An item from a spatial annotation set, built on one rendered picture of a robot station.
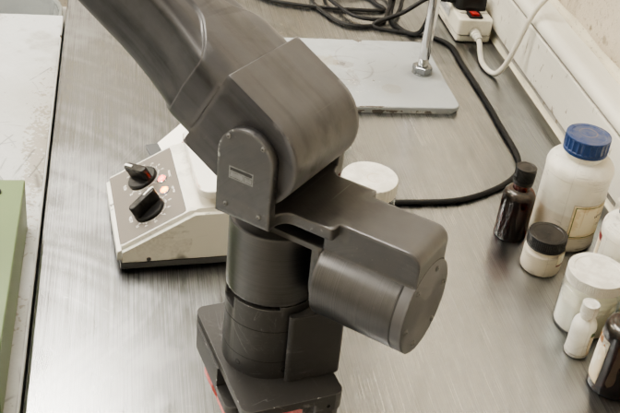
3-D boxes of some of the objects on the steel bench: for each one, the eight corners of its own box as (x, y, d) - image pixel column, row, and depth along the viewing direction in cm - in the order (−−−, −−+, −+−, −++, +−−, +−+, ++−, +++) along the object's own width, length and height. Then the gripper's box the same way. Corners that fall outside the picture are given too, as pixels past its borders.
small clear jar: (614, 313, 101) (632, 263, 97) (605, 348, 96) (625, 296, 93) (556, 296, 102) (573, 244, 99) (546, 329, 98) (563, 277, 94)
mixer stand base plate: (234, 110, 127) (234, 102, 126) (221, 41, 143) (221, 34, 143) (459, 114, 133) (461, 107, 132) (423, 47, 149) (423, 41, 148)
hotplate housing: (117, 274, 98) (117, 207, 93) (105, 198, 108) (105, 135, 104) (336, 258, 104) (345, 194, 99) (304, 187, 114) (312, 127, 110)
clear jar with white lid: (370, 218, 110) (381, 157, 106) (398, 250, 106) (410, 187, 102) (322, 228, 108) (330, 165, 103) (348, 261, 103) (358, 197, 99)
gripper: (195, 239, 64) (188, 416, 72) (246, 343, 56) (232, 528, 64) (294, 224, 66) (278, 396, 74) (358, 321, 58) (331, 502, 66)
